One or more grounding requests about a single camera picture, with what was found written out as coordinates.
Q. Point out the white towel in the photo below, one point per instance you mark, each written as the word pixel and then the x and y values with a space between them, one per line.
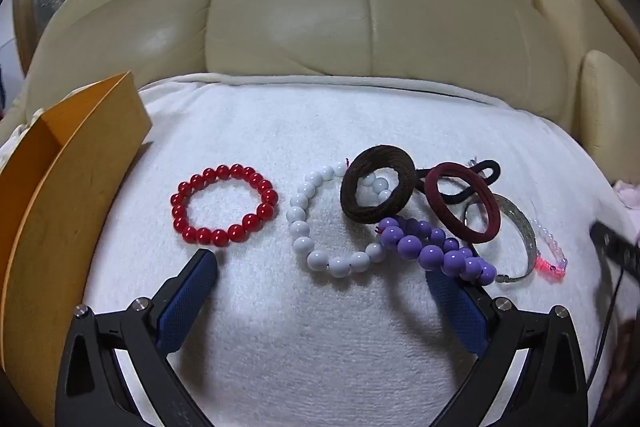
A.
pixel 300 132

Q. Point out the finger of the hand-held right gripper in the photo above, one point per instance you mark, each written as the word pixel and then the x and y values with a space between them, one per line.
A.
pixel 615 247

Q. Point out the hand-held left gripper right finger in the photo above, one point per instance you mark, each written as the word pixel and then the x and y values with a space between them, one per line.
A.
pixel 460 307

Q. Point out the silver bangle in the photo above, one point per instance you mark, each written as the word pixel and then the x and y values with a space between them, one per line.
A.
pixel 522 219

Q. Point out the orange cardboard box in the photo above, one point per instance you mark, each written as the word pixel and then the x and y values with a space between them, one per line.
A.
pixel 75 187

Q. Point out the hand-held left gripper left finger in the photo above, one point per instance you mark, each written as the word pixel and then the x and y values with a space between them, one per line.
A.
pixel 187 302

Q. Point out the cream leather sofa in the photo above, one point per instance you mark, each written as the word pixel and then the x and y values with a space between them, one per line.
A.
pixel 325 7

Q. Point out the pink cloth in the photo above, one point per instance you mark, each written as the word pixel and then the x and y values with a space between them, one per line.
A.
pixel 627 194

